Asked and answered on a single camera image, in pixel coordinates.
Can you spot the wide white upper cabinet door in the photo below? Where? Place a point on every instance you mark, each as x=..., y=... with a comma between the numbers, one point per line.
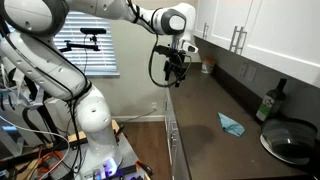
x=230, y=16

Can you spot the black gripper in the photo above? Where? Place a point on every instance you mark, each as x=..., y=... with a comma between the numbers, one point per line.
x=176, y=63

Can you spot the dark green glass bottle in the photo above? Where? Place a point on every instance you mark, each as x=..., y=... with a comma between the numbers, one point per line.
x=270, y=103

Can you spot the white wall switch plate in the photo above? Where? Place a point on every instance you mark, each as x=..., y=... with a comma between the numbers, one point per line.
x=243, y=70

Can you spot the white window blinds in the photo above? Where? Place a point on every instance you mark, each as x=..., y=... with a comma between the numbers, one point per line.
x=96, y=50

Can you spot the blue cloth towel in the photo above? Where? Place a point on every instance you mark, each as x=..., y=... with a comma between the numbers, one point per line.
x=230, y=126

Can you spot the black pan with glass lid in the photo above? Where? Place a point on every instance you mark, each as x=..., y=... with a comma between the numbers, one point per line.
x=288, y=141

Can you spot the low white wall outlet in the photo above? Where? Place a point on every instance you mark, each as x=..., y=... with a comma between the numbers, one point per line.
x=154, y=106

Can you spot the white wall outlet plate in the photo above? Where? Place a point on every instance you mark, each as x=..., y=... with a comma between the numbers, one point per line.
x=252, y=73

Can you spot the white base cabinet unit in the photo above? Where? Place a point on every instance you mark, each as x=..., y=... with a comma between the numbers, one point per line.
x=175, y=156

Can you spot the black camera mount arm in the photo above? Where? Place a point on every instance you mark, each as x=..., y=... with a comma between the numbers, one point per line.
x=80, y=46

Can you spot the metal robot base platform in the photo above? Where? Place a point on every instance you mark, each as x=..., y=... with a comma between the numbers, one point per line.
x=128, y=150

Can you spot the narrow white upper cabinet door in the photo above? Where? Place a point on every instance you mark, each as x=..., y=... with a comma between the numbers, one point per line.
x=204, y=13

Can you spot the black stereo camera bar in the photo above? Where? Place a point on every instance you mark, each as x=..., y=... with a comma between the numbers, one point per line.
x=93, y=31

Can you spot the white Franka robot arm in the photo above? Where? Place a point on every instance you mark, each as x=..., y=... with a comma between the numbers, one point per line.
x=93, y=113

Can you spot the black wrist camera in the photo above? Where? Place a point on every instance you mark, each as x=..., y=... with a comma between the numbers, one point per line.
x=163, y=50

